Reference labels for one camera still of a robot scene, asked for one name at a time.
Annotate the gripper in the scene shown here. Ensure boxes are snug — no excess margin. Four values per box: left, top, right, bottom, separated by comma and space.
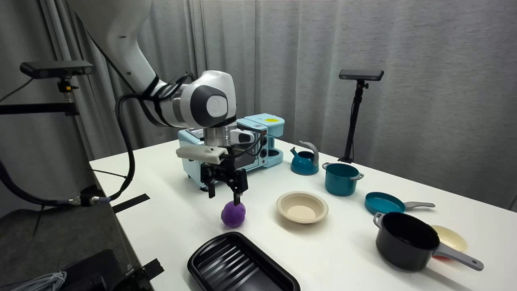
200, 157, 249, 206

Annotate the purple plushie ball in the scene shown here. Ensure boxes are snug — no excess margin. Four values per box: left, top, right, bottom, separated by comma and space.
221, 200, 246, 228

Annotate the white bowl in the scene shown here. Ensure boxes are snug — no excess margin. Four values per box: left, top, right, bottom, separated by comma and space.
276, 191, 329, 224

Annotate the light blue toy breakfast station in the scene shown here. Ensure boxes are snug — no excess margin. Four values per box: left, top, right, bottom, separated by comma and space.
177, 113, 286, 189

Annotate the black ridged tray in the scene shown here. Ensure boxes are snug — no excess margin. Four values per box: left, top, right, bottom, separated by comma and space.
187, 231, 301, 291

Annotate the teal toy kettle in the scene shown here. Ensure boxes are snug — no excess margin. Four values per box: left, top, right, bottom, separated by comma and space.
290, 140, 320, 176

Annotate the black tape strip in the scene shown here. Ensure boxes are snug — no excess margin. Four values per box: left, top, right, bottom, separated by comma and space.
111, 193, 151, 214
139, 258, 165, 280

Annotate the teal pot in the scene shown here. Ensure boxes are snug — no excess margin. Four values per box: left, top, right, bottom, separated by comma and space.
322, 162, 365, 197

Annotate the teal frying pan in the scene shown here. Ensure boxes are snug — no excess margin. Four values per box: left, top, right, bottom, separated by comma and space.
364, 191, 436, 215

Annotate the grey curtain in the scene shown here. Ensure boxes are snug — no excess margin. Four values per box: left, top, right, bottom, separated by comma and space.
0, 0, 517, 213

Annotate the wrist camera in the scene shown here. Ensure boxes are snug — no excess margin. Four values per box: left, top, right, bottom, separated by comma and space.
176, 145, 228, 165

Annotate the thin black cable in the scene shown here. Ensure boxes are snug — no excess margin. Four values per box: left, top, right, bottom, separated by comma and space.
86, 167, 128, 179

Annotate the camera on tripod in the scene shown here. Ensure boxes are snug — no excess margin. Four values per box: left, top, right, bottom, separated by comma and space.
338, 69, 385, 164

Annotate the black saucepan grey handle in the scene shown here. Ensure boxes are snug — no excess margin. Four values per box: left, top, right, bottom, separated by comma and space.
372, 211, 484, 272

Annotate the coil of grey cable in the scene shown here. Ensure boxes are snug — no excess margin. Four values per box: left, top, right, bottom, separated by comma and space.
9, 270, 68, 291

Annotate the camera on mount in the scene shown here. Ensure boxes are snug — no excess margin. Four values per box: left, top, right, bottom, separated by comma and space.
0, 60, 97, 117

